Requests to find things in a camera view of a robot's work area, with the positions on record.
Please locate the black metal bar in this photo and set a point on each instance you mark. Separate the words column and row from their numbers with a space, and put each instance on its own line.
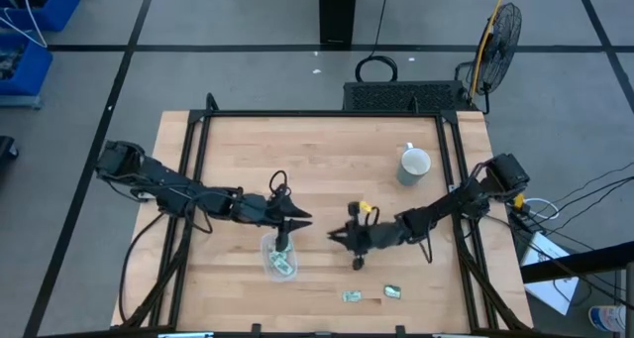
column 574, row 264

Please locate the clear plastic container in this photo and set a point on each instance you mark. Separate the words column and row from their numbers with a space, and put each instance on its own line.
column 267, row 271

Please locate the white cardboard box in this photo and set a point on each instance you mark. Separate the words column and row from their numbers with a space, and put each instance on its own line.
column 555, row 283

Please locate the blue storage bin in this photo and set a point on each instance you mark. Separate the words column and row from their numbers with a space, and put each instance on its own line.
column 32, row 65
column 54, row 8

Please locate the white plastic bottle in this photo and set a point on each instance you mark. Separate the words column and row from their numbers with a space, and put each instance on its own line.
column 606, row 319

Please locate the black computer case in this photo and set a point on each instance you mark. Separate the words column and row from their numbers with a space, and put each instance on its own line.
column 401, row 96

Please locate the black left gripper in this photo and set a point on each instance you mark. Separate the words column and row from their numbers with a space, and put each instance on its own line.
column 255, row 209

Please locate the black chair part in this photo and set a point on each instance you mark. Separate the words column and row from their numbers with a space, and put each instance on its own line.
column 7, row 148

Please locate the black tall post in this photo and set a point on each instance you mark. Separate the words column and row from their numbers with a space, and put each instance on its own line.
column 338, row 11

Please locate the yellow connector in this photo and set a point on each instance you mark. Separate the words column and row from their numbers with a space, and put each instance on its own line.
column 518, row 200

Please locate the teal ceramic mug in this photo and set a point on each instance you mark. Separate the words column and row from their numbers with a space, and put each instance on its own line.
column 413, row 164

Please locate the black aluminium table frame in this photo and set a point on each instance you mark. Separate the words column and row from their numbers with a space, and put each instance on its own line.
column 198, row 145

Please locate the black floor fan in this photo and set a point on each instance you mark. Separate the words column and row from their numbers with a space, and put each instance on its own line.
column 497, row 50

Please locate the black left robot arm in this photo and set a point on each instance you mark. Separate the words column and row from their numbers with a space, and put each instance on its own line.
column 163, row 179

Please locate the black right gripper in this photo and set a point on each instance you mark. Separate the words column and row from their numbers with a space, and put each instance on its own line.
column 379, row 235

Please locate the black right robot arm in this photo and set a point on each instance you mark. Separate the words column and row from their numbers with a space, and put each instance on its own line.
column 446, row 204

